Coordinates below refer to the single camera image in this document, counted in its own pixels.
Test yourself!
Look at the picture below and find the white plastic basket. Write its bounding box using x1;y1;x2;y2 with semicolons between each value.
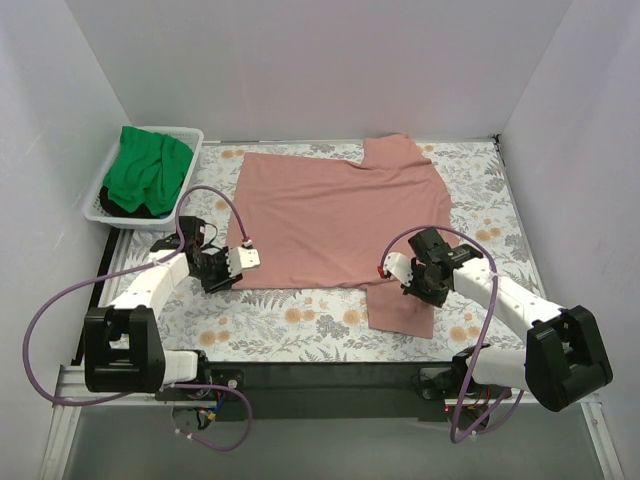
83;126;204;232

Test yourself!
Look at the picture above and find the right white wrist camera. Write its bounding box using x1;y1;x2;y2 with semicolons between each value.
378;252;413;287

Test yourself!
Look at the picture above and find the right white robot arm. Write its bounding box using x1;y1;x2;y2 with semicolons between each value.
379;228;613;412

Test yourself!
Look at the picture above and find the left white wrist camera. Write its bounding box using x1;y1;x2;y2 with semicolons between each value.
226;246;261;277

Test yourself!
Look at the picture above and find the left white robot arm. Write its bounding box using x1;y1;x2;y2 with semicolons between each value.
84;216;260;400

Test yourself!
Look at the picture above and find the black garment in basket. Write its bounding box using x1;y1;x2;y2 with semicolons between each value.
99;186;153;219

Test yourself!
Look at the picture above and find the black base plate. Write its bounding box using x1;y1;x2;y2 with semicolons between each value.
197;361;463;422

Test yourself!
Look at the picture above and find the pink t-shirt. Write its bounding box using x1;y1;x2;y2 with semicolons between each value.
227;135;452;339

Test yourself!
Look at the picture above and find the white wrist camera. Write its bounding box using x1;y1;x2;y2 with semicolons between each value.
378;252;413;287
226;246;261;277

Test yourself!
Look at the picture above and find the green t-shirt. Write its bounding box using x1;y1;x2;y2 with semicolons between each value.
103;126;193;218

